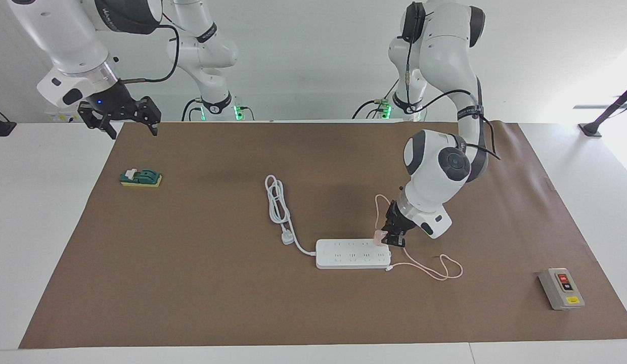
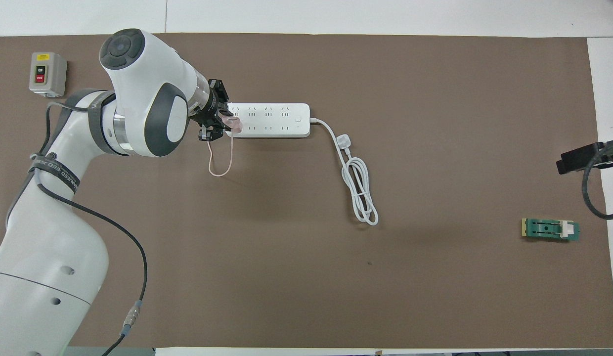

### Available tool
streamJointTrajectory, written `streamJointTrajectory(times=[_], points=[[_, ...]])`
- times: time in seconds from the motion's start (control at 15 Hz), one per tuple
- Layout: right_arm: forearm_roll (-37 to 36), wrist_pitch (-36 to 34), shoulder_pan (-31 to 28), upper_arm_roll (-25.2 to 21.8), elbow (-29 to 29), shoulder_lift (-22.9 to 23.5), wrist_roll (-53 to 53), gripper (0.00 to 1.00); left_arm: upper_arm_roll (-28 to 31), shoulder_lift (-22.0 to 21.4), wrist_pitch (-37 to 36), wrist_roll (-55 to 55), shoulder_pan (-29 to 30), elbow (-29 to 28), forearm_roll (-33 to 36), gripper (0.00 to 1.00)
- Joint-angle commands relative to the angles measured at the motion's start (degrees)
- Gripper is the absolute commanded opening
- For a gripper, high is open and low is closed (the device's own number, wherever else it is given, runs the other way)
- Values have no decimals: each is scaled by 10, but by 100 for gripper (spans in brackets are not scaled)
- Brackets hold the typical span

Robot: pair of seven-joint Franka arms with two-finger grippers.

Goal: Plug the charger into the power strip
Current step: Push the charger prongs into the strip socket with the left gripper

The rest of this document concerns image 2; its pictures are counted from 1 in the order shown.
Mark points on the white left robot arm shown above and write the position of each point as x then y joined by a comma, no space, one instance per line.
153,89

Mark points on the brown table mat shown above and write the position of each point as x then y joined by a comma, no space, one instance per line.
286,272

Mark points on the pink charger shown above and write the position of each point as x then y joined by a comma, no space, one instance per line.
233,126

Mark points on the grey on-off switch box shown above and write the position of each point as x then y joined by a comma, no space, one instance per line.
47,74

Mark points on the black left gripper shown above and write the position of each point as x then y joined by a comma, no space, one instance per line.
207,106

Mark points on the green circuit board module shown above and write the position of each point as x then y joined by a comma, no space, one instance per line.
544,230

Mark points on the white power strip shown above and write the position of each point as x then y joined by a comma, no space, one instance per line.
277,121

